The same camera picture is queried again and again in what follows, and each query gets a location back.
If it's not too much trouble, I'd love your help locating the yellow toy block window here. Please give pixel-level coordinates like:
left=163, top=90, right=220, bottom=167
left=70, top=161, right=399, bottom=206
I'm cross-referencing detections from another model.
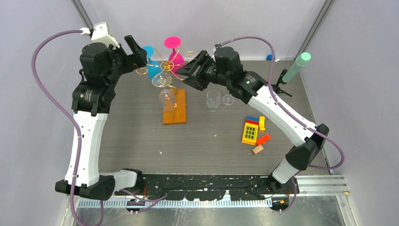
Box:
left=241, top=122, right=259, bottom=145

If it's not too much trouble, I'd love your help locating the tan wooden block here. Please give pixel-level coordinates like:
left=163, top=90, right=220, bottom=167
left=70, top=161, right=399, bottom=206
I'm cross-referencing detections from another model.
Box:
left=252, top=145, right=264, bottom=154

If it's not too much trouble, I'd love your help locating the black mini tripod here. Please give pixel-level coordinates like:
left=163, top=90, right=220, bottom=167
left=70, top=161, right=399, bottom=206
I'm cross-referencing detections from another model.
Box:
left=272, top=69, right=292, bottom=97

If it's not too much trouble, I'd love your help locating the mint green cylinder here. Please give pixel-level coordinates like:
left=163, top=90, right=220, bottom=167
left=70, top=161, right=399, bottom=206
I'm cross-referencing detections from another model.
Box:
left=282, top=52, right=311, bottom=84

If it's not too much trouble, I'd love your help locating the red toy brick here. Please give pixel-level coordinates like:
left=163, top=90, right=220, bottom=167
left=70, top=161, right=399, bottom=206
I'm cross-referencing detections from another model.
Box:
left=246, top=120, right=259, bottom=125

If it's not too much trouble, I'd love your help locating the yellow toy brick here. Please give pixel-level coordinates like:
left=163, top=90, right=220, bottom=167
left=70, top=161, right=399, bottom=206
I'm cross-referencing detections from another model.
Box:
left=259, top=116, right=265, bottom=132

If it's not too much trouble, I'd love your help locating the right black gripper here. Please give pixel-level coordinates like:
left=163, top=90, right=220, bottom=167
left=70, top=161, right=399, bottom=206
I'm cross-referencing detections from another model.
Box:
left=174, top=51, right=230, bottom=92

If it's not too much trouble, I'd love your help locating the blue toy brick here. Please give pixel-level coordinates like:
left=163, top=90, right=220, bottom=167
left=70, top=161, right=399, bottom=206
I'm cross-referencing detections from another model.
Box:
left=246, top=116, right=259, bottom=123

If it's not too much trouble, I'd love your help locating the pink wine glass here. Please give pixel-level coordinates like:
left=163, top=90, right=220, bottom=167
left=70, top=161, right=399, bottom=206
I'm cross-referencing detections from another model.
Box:
left=164, top=36, right=184, bottom=75

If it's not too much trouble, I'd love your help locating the gold wire wine glass rack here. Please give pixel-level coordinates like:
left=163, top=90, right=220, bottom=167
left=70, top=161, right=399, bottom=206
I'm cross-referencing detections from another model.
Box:
left=135, top=46, right=187, bottom=125

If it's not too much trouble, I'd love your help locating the clear wine glass front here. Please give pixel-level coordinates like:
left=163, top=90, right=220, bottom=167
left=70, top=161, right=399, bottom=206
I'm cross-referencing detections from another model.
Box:
left=159, top=89, right=178, bottom=112

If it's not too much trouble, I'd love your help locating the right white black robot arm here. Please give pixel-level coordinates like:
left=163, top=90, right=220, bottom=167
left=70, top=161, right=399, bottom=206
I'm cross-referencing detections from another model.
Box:
left=177, top=47, right=329, bottom=193

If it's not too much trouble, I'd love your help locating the orange toy block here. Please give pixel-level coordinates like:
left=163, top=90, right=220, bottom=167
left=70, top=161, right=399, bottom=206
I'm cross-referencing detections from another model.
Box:
left=256, top=134, right=271, bottom=145

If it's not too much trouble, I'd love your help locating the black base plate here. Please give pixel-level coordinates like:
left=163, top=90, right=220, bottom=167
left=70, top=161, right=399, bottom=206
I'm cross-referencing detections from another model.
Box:
left=127, top=174, right=299, bottom=201

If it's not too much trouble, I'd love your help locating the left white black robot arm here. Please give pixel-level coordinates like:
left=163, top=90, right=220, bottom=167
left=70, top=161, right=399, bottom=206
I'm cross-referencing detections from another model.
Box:
left=55, top=35, right=147, bottom=201

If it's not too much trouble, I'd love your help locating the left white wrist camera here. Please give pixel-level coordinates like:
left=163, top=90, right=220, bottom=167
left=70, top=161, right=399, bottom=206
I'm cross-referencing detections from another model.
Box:
left=79, top=21, right=120, bottom=49

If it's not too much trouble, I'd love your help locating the clear tall wine glass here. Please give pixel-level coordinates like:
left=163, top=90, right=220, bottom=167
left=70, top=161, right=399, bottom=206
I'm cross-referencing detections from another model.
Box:
left=222, top=94, right=235, bottom=106

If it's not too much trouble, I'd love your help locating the clear stemless wine glass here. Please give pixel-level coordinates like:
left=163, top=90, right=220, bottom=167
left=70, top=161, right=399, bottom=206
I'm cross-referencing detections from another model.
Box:
left=206, top=90, right=221, bottom=112

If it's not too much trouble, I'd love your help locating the blue wine glass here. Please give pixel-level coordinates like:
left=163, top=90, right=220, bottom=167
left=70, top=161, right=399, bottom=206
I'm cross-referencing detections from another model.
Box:
left=143, top=46, right=162, bottom=80

